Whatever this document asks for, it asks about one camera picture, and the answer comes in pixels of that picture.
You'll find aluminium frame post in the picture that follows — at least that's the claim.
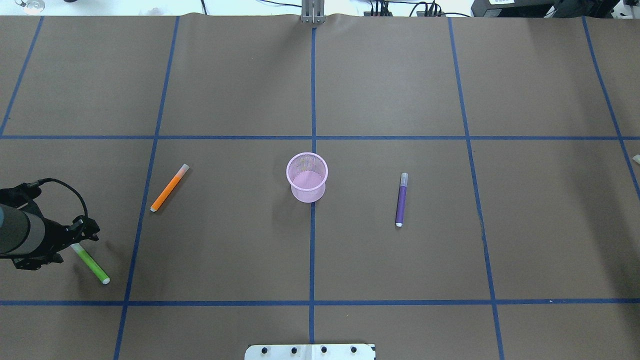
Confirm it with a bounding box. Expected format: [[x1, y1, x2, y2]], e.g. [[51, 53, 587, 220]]
[[301, 0, 326, 25]]

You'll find brown paper table cover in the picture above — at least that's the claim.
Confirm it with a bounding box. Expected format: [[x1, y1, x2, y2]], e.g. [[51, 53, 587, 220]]
[[1, 13, 639, 360]]

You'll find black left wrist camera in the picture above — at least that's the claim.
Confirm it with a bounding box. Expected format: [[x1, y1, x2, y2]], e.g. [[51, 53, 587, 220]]
[[0, 183, 42, 209]]

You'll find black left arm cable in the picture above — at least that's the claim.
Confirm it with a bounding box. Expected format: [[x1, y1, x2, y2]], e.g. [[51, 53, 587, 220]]
[[35, 178, 90, 221]]

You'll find purple highlighter pen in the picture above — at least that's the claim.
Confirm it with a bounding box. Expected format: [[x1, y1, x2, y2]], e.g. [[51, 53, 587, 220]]
[[394, 172, 409, 228]]

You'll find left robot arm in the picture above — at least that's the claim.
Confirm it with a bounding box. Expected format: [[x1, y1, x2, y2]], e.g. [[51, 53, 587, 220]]
[[0, 204, 101, 271]]

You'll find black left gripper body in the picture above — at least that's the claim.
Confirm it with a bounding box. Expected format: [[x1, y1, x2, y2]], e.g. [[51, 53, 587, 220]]
[[10, 216, 101, 271]]

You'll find pink mesh pen holder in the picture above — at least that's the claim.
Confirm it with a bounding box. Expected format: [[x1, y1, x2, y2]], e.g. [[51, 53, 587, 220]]
[[285, 152, 329, 204]]

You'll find green highlighter pen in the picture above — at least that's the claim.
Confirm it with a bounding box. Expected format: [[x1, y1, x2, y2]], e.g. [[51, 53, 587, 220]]
[[70, 243, 111, 285]]

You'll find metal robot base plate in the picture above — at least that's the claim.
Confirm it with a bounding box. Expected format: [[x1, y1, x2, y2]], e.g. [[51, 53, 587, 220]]
[[244, 343, 377, 360]]

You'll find orange highlighter pen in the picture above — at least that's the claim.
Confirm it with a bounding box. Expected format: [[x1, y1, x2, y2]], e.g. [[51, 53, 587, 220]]
[[150, 164, 190, 213]]

